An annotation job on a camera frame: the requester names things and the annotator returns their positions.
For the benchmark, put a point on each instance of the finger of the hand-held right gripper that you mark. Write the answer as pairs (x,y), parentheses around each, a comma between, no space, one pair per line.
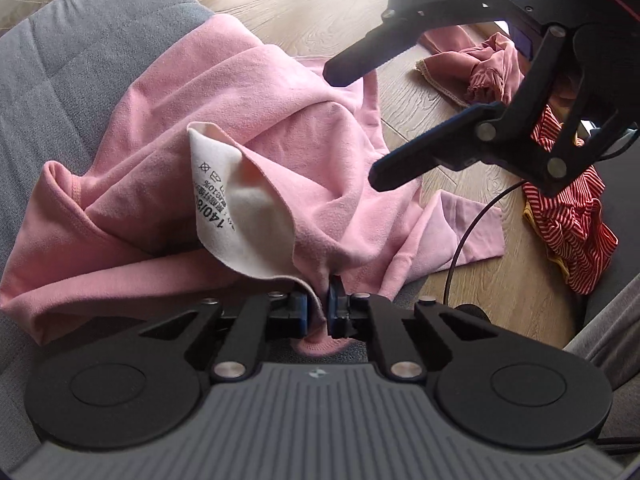
(425,152)
(360,57)

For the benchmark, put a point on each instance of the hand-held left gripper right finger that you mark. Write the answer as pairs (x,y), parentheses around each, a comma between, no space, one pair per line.
(334,312)

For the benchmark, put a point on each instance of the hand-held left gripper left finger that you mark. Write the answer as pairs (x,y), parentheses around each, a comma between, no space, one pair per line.
(300,312)

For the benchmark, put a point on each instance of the pink garment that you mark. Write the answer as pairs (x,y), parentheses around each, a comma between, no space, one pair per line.
(225,85)

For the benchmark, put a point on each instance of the dusty rose lace-trimmed garment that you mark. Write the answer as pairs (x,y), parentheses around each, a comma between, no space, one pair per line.
(480,60)

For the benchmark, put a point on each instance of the person's black sock foot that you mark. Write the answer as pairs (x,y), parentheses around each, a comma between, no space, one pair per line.
(471,311)

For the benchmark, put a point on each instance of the red striped garment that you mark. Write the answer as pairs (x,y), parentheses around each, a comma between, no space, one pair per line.
(570,220)

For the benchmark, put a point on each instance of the person's grey trouser leg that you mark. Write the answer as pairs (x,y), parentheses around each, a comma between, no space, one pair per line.
(612,325)

